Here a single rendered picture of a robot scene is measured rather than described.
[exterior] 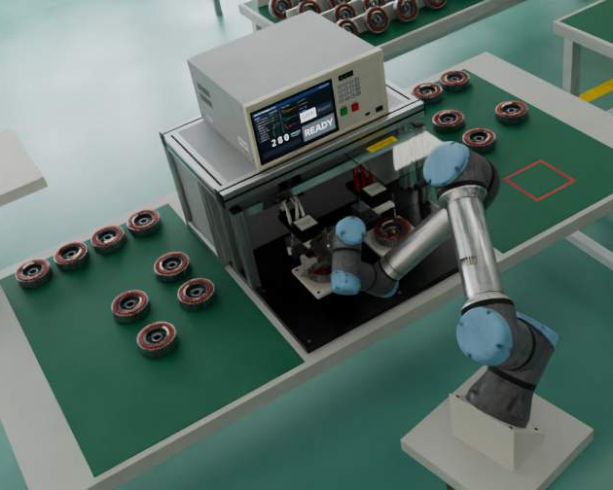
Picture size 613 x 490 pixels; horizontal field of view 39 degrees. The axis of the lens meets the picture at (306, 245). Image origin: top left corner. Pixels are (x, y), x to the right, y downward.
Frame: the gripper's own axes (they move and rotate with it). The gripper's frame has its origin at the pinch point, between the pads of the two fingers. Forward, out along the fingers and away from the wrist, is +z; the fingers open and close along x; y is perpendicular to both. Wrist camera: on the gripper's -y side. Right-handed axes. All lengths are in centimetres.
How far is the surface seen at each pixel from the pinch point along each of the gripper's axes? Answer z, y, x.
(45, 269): 40, 43, 69
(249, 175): -15.4, 30.5, 11.4
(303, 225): -4.9, 13.1, 1.1
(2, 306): 40, 38, 85
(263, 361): -7.9, -16.0, 30.9
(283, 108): -27.3, 40.6, -2.5
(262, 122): -26.2, 39.6, 4.5
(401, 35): 78, 80, -107
